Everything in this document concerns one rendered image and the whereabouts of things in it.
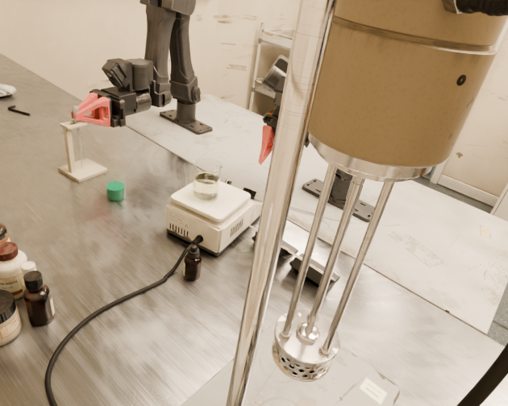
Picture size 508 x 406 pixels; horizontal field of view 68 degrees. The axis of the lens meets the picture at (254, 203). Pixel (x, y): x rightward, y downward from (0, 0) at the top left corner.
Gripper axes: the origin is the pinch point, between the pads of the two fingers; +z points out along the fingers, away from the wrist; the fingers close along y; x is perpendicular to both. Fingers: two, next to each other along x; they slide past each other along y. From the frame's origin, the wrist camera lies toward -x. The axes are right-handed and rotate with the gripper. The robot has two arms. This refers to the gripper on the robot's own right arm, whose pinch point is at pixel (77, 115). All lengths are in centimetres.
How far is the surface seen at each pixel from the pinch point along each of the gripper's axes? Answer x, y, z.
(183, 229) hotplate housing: 11.1, 35.6, 3.5
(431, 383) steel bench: 14, 84, 3
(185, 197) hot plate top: 5.4, 33.9, 1.6
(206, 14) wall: -2, -94, -157
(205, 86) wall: 44, -93, -160
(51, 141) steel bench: 14.2, -19.0, -3.9
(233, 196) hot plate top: 5.5, 40.3, -5.6
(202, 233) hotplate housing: 9.8, 40.1, 3.1
